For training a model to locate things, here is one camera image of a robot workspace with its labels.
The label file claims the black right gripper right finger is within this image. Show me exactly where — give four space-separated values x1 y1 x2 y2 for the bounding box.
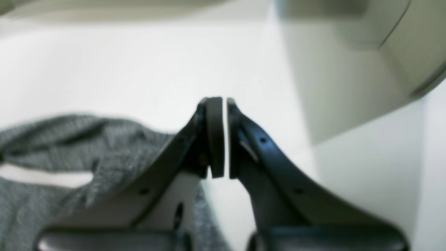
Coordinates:
227 98 410 251

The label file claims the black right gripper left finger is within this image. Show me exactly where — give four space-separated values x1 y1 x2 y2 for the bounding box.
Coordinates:
35 97 225 251

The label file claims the grey t-shirt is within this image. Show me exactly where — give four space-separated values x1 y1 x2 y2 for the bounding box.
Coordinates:
1 114 230 251

